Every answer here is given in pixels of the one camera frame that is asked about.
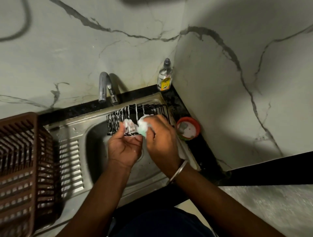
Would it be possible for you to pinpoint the person's right hand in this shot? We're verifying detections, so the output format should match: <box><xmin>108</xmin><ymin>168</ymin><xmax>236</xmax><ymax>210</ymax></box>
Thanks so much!
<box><xmin>144</xmin><ymin>115</ymin><xmax>187</xmax><ymax>180</ymax></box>

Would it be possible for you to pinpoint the person's left hand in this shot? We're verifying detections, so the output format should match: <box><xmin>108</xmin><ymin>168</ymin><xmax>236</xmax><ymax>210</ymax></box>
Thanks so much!
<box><xmin>107</xmin><ymin>121</ymin><xmax>143</xmax><ymax>169</ymax></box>

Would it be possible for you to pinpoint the green scrub pad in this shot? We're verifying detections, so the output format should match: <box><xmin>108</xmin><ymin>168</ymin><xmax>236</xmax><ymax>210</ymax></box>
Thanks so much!
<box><xmin>137</xmin><ymin>116</ymin><xmax>153</xmax><ymax>139</ymax></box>

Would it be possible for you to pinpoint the black wire rack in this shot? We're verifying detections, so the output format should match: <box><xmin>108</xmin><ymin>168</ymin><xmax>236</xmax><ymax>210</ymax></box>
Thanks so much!
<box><xmin>106</xmin><ymin>104</ymin><xmax>171</xmax><ymax>136</ymax></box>

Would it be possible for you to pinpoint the person's left forearm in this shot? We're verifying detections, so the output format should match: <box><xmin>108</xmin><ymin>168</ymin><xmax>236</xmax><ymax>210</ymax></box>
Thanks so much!
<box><xmin>55</xmin><ymin>166</ymin><xmax>132</xmax><ymax>237</ymax></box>

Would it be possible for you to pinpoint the person's right forearm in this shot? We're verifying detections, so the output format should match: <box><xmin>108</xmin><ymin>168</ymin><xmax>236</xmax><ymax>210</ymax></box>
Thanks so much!
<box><xmin>172</xmin><ymin>166</ymin><xmax>285</xmax><ymax>237</ymax></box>

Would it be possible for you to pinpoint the person's dark clothing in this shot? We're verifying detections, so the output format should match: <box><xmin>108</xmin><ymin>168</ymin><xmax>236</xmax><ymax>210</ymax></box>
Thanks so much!
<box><xmin>107</xmin><ymin>207</ymin><xmax>216</xmax><ymax>237</ymax></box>

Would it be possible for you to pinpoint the orange round container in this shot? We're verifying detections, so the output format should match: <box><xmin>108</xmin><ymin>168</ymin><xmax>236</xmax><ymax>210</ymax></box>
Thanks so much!
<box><xmin>176</xmin><ymin>117</ymin><xmax>201</xmax><ymax>141</ymax></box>

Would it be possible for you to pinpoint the stainless steel sink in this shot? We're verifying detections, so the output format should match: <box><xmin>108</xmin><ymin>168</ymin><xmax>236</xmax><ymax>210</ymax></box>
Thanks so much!
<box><xmin>32</xmin><ymin>92</ymin><xmax>201</xmax><ymax>235</ymax></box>

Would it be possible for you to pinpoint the chrome faucet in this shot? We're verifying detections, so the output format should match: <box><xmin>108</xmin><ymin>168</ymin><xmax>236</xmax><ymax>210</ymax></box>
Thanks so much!
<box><xmin>98</xmin><ymin>72</ymin><xmax>119</xmax><ymax>105</ymax></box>

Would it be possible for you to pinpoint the clear dish soap bottle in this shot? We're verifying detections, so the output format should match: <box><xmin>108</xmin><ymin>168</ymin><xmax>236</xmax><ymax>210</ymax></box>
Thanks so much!
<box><xmin>157</xmin><ymin>58</ymin><xmax>173</xmax><ymax>91</ymax></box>

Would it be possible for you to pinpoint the brown plastic dish basket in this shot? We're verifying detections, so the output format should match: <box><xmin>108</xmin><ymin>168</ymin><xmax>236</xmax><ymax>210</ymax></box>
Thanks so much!
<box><xmin>0</xmin><ymin>112</ymin><xmax>58</xmax><ymax>237</ymax></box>

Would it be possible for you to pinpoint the silver bracelet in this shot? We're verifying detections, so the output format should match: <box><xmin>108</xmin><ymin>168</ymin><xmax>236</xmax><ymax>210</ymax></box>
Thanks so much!
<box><xmin>167</xmin><ymin>160</ymin><xmax>189</xmax><ymax>185</ymax></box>

